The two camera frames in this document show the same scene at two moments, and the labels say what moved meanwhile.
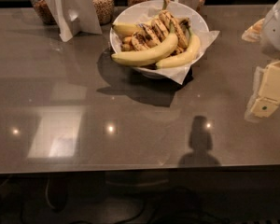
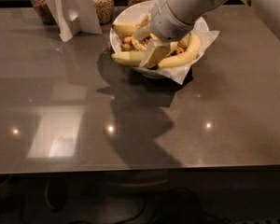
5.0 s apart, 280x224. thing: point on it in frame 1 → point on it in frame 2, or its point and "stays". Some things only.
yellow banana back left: [126, 29] stays
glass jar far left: [40, 7] stays
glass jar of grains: [104, 2] stays
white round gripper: [278, 27] → [167, 22]
